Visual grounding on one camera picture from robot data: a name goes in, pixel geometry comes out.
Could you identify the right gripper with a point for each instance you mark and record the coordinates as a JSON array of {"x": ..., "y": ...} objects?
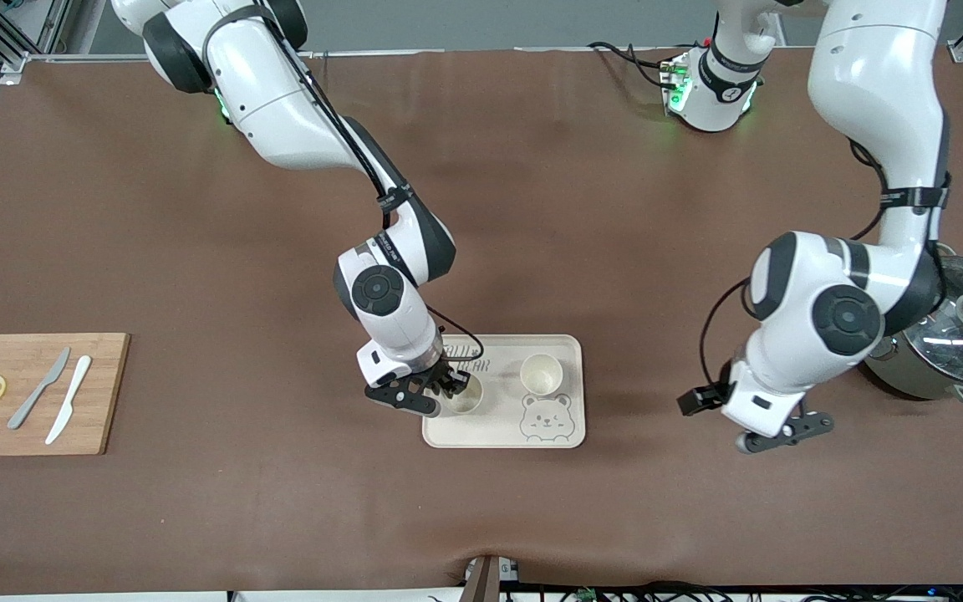
[{"x": 448, "y": 380}]

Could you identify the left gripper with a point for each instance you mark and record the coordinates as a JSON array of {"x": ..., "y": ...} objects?
[{"x": 696, "y": 400}]

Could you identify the white IKEA cup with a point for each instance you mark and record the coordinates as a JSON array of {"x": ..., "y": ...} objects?
[
  {"x": 542, "y": 374},
  {"x": 466, "y": 404}
]

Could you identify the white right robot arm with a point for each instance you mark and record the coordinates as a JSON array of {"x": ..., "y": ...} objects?
[{"x": 272, "y": 100}]

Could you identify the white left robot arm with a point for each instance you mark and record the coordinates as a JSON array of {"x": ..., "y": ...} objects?
[{"x": 874, "y": 67}]

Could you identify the cream bear print tray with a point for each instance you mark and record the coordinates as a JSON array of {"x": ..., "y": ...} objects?
[{"x": 498, "y": 428}]

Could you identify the grey-green cooking pot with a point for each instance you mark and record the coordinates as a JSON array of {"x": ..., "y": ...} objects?
[{"x": 908, "y": 380}]

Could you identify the brown table mat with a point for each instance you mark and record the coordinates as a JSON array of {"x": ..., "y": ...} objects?
[{"x": 573, "y": 209}]

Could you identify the wooden cutting board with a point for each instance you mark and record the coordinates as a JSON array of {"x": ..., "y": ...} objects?
[{"x": 105, "y": 393}]

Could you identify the white plastic knife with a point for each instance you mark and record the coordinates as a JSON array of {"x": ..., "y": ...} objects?
[{"x": 69, "y": 399}]

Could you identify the grey plastic knife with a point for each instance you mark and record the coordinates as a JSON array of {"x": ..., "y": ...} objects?
[{"x": 40, "y": 389}]

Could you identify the camera mount post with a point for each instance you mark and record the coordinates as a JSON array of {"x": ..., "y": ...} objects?
[{"x": 486, "y": 579}]

